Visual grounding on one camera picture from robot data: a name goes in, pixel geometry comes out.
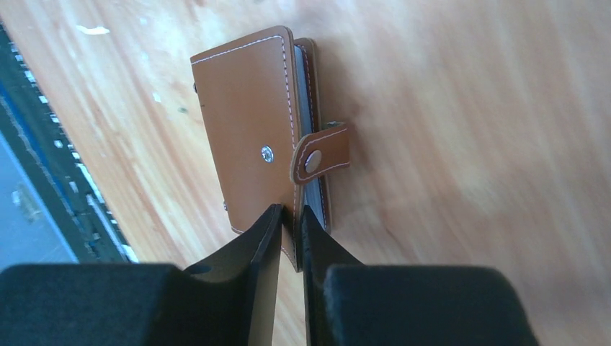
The brown leather card holder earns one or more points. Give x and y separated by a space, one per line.
259 101

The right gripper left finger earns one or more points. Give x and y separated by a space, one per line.
228 298

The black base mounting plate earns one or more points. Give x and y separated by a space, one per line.
54 166

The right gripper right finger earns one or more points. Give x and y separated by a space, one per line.
350 303

